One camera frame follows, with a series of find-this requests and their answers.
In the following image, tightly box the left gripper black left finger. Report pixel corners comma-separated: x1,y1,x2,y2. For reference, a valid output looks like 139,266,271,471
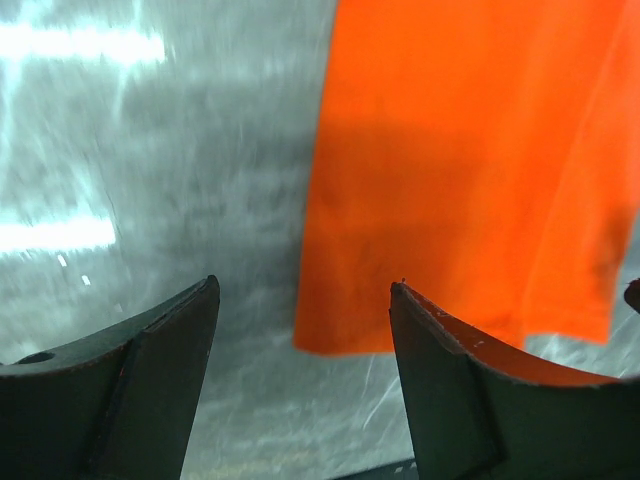
1,276,220,479

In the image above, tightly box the orange t shirt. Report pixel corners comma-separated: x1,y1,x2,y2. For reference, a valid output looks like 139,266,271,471
293,1,639,356

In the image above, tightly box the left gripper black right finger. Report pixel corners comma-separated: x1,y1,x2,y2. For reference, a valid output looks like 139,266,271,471
389,283,639,479

